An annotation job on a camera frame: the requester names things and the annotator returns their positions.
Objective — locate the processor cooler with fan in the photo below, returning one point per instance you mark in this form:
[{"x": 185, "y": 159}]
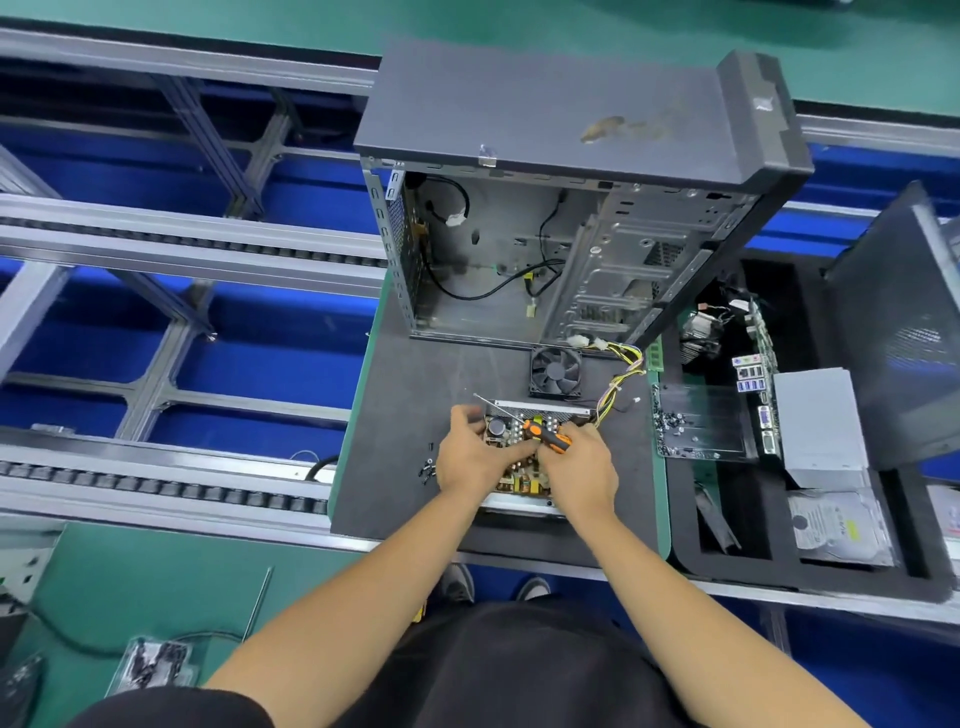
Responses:
[{"x": 705, "y": 323}]

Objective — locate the power supply circuit board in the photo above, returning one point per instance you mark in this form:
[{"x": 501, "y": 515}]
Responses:
[{"x": 525, "y": 450}]

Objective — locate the silver hard drive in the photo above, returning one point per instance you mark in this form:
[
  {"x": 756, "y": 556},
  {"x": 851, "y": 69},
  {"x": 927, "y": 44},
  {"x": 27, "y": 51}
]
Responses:
[{"x": 840, "y": 525}]

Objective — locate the clear plastic screw box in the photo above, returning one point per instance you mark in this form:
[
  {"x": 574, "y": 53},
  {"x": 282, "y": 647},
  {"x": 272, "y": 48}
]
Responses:
[{"x": 150, "y": 665}]

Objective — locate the person's left forearm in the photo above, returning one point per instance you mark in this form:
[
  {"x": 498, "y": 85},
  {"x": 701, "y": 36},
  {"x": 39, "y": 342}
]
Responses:
[{"x": 345, "y": 615}]

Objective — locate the person's right hand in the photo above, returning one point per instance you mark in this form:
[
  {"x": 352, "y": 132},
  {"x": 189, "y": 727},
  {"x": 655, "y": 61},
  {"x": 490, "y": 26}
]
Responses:
[{"x": 578, "y": 465}]

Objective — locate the person's black trousers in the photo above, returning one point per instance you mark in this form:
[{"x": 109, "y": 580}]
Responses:
[{"x": 525, "y": 668}]

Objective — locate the person's right forearm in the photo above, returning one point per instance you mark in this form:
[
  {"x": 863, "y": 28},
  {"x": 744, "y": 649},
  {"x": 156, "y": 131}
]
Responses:
[{"x": 705, "y": 630}]

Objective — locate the silver optical drive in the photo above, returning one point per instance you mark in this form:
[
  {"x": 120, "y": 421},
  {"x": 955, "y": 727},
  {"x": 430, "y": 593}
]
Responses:
[{"x": 818, "y": 428}]

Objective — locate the person's shoe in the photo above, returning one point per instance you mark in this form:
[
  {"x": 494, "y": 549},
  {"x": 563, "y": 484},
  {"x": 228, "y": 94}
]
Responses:
[
  {"x": 458, "y": 582},
  {"x": 534, "y": 588}
]

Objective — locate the person's left hand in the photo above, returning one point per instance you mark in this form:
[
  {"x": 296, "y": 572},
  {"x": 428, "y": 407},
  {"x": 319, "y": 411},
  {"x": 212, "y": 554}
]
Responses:
[{"x": 473, "y": 458}]

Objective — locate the black foam tray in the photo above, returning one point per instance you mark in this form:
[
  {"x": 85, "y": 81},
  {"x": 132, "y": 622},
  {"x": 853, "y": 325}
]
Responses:
[{"x": 750, "y": 548}]

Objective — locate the black cooling fan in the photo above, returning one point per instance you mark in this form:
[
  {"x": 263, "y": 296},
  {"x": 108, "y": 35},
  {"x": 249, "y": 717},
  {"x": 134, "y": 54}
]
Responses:
[{"x": 555, "y": 369}]

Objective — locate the person's left shoe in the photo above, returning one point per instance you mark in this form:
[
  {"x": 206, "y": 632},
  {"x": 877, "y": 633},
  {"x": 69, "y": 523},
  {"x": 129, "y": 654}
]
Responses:
[{"x": 458, "y": 582}]

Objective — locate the aluminium conveyor frame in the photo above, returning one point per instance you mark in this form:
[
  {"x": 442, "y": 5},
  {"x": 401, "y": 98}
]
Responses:
[{"x": 180, "y": 240}]

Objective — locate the person's black shirt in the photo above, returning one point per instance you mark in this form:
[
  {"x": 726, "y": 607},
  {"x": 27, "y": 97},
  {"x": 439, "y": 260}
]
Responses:
[{"x": 165, "y": 710}]

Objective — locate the dark grey case side panel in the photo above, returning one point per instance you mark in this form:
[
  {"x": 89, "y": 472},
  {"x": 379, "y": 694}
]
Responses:
[{"x": 900, "y": 330}]

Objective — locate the grey computer tower case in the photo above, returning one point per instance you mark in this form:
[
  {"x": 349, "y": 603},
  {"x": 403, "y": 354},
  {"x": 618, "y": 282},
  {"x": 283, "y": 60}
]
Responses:
[{"x": 555, "y": 120}]

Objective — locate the small pile of screws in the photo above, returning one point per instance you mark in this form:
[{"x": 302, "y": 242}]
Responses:
[{"x": 428, "y": 468}]

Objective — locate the dark grey foam mat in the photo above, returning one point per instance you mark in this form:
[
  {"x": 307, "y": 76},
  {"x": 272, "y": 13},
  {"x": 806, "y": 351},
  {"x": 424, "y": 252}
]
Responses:
[{"x": 390, "y": 480}]

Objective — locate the green motherboard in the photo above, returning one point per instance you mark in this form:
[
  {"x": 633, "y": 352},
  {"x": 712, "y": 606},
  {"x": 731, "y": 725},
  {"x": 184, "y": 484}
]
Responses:
[{"x": 705, "y": 420}]

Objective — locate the person's right shoe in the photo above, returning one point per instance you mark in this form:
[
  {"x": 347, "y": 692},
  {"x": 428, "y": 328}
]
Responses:
[{"x": 534, "y": 588}]

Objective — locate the silver power supply unit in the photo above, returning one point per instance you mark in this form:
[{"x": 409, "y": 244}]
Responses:
[{"x": 533, "y": 407}]

